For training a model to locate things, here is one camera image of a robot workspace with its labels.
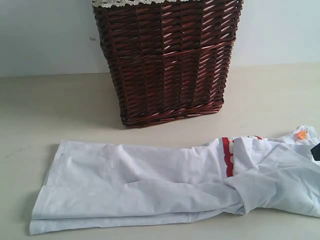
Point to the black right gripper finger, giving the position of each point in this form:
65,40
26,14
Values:
315,151

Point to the white t-shirt red patch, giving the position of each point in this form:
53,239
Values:
100,185

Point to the dark red wicker basket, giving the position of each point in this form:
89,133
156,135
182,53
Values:
168,61

